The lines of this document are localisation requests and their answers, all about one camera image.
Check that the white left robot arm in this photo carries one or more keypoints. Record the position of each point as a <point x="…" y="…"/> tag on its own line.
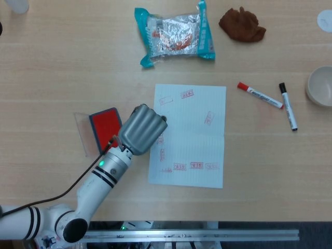
<point x="96" y="186"/>

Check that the black whiteboard marker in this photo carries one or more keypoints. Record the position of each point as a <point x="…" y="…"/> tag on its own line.
<point x="287" y="106"/>

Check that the red whiteboard marker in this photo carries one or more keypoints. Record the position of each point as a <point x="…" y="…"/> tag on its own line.
<point x="259" y="95"/>

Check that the white lined paper sheet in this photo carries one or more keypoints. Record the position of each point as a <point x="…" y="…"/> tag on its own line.
<point x="192" y="145"/>

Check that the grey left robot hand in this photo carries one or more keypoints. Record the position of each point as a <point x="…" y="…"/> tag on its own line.
<point x="142" y="129"/>

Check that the white printed plastic bag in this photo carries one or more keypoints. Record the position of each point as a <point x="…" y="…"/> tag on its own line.
<point x="49" y="241"/>

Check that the black object at table edge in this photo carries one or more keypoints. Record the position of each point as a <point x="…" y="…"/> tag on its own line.
<point x="0" y="28"/>

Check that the teal foil snack bag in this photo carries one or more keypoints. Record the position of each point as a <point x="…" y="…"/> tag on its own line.
<point x="176" y="33"/>

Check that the beige bowl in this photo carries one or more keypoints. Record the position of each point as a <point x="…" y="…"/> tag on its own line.
<point x="320" y="85"/>

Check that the red ink pad clear lid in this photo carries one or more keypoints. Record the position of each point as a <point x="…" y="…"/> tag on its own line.
<point x="105" y="124"/>

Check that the brown crumpled cloth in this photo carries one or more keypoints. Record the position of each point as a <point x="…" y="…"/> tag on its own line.
<point x="242" y="26"/>

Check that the aluminium rail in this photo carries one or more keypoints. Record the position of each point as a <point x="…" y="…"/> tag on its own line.
<point x="192" y="235"/>

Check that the clear plastic cup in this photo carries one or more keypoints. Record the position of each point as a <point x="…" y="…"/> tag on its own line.
<point x="16" y="6"/>

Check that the white device with green light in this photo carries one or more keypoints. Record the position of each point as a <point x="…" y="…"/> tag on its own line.
<point x="136" y="225"/>

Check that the white round lid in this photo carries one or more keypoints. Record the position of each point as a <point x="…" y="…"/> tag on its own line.
<point x="325" y="20"/>

